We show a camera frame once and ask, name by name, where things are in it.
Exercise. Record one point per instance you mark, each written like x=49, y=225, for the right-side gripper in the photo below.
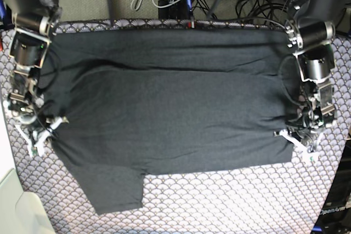
x=39, y=126

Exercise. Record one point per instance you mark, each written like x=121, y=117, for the black OpenArm box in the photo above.
x=335, y=214

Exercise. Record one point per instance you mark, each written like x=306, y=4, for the fan-patterned tablecloth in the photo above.
x=272, y=198

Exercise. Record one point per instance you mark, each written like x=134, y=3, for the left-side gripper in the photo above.
x=309, y=126

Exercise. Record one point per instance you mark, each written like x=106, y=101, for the dark grey T-shirt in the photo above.
x=167, y=101

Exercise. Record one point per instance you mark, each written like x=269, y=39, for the white plastic bin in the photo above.
x=21, y=211

